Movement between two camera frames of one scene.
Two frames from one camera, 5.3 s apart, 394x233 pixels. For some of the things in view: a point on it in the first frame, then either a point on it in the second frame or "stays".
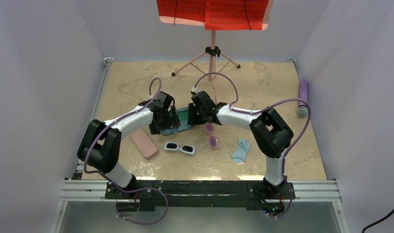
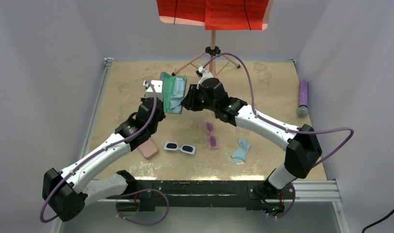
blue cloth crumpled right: x=239 y=155 stays
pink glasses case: x=147 y=147 stays
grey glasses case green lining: x=182 y=114 -> x=173 y=92
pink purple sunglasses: x=213 y=141 stays
